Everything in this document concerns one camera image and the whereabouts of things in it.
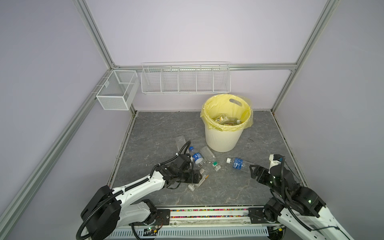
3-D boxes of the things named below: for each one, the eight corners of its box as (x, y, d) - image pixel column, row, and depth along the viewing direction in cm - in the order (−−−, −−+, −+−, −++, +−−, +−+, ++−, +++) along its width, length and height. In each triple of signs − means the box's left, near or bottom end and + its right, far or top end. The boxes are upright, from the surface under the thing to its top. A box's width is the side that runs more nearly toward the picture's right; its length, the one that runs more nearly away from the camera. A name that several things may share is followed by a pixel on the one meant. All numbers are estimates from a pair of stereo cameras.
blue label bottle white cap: (225, 168, 92) (226, 163, 87) (226, 160, 95) (227, 156, 91) (242, 171, 90) (244, 167, 86) (242, 163, 94) (244, 159, 89)
